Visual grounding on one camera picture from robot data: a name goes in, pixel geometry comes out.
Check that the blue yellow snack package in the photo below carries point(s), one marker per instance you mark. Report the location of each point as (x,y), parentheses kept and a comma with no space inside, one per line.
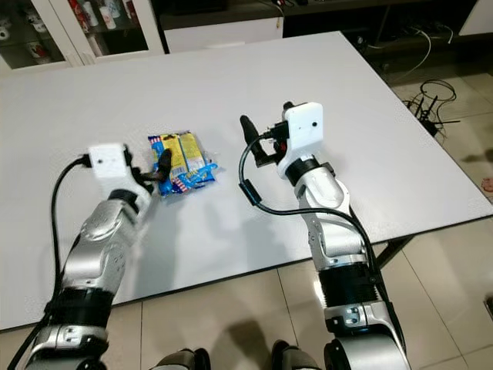
(191,160)

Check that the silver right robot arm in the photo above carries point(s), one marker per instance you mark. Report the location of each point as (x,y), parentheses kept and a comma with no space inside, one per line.
(339,239)

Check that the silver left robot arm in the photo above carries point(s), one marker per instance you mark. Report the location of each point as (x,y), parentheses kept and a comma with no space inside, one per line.
(100,247)

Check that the white low drawer box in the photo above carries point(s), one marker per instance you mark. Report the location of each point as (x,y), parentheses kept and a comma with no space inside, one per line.
(223,35)

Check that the dark wooden shelf unit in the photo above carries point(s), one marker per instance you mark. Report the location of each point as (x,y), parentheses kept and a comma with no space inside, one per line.
(216,9)

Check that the white glass door cabinet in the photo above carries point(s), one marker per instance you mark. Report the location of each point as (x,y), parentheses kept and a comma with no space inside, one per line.
(46,31)

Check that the white panel board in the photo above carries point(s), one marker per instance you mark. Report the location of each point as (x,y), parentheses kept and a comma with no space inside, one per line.
(477,15)

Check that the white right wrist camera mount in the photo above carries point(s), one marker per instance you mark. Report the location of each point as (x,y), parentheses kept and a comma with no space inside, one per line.
(304,127)

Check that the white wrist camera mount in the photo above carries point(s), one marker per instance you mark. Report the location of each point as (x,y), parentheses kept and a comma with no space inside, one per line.
(108,162)
(304,127)

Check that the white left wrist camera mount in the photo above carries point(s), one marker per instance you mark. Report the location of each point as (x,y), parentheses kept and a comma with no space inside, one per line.
(108,162)

